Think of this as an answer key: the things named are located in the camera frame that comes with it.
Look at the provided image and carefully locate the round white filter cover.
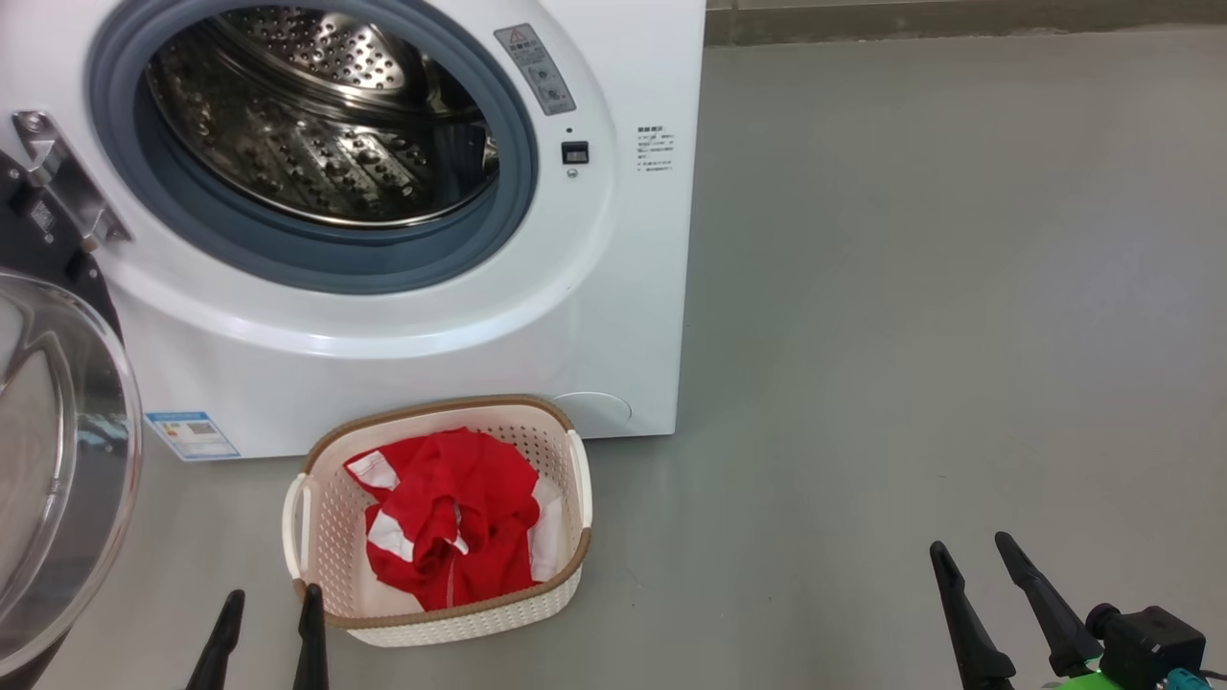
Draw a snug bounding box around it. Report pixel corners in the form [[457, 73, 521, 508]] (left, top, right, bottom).
[[551, 390, 634, 439]]

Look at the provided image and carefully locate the red and white garment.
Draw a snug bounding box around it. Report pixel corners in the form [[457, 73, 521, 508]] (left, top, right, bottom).
[[343, 427, 567, 612]]

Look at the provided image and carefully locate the blue energy label sticker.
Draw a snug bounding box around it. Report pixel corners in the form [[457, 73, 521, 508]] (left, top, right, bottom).
[[144, 411, 242, 463]]

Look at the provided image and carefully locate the silver metal door hinge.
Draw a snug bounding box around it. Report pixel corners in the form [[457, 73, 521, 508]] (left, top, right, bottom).
[[12, 110, 133, 255]]

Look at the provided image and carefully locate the round black glass washer door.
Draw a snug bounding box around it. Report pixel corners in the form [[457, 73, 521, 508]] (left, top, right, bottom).
[[0, 149, 145, 690]]

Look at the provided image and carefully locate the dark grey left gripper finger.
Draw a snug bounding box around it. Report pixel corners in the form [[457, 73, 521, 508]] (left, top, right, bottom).
[[185, 589, 246, 690], [292, 583, 331, 690]]

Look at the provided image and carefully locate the grey warning sticker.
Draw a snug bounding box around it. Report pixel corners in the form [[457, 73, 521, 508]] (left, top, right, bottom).
[[494, 23, 578, 117]]

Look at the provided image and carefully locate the cream perforated laundry basket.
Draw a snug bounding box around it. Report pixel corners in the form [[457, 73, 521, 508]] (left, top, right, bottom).
[[282, 394, 594, 649]]

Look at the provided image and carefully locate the white front-load washing machine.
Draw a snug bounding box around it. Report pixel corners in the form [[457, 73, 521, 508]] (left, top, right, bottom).
[[0, 0, 707, 463]]

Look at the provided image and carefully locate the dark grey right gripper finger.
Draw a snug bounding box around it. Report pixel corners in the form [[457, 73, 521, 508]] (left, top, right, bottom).
[[994, 532, 1105, 679], [929, 541, 1017, 690]]

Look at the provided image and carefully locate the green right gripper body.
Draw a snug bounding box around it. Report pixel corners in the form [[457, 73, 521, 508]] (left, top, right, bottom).
[[1040, 669, 1185, 690]]

